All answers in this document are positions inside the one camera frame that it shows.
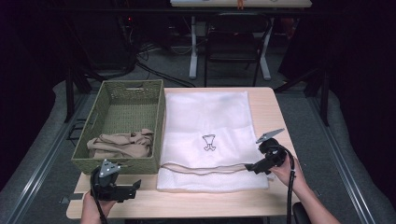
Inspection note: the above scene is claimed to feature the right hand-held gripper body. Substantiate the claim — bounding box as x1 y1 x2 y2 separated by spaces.
255 128 288 171

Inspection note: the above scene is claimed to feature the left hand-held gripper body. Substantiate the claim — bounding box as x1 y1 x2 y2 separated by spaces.
90 159 126 203

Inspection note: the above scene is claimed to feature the beige garment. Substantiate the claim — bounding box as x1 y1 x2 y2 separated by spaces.
86 128 155 160

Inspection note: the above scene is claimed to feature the green woven basket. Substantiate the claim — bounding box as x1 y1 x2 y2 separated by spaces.
70 79 166 175

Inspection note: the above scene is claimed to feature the white mesh laundry bag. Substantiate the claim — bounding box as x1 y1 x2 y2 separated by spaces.
156 91 271 193

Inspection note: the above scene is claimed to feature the person's right hand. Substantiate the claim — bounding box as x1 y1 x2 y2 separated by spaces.
270 155 303 191

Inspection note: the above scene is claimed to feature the person's left hand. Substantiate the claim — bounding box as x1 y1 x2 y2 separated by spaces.
79 190 118 224

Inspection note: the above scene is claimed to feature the black stand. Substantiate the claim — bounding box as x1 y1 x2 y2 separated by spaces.
274 64 332 127
64 65 106 124

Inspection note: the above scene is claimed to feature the black folding chair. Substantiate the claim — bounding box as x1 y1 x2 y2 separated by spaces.
204 12 273 88

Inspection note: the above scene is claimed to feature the dark equipment cabinet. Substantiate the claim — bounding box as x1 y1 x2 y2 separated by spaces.
69 0 138 72

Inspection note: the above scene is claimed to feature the white desk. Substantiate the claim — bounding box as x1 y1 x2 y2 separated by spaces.
170 0 313 82

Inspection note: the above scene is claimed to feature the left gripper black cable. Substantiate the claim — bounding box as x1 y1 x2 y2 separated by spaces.
90 167 108 224

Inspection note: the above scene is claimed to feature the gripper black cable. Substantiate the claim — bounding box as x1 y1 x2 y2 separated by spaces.
279 145 296 224
90 167 108 224

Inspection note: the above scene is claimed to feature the grey table bracket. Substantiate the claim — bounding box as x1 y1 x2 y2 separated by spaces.
59 192 85 205

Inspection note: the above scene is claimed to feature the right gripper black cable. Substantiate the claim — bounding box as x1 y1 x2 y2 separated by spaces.
279 145 296 224

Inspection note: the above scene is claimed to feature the black wire frame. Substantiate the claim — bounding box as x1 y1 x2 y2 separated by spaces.
66 118 90 147

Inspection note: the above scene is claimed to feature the metal floor rail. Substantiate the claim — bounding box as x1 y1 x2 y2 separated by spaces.
306 92 376 224
6 92 92 224

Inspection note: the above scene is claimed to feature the black floor cable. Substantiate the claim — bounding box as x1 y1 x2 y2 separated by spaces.
134 60 197 89

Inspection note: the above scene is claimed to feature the black horizontal frame bar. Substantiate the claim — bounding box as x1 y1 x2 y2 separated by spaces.
46 7 396 17

